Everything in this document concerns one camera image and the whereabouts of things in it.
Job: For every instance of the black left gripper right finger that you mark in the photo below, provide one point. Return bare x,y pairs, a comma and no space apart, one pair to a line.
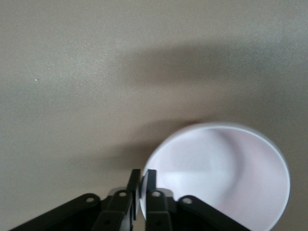
158,211

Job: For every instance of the pink bowl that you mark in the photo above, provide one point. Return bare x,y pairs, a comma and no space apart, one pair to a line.
216,168

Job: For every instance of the large table mat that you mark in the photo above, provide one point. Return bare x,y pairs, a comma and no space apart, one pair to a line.
96,84

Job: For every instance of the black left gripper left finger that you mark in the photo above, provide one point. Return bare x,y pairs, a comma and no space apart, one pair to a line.
115,211

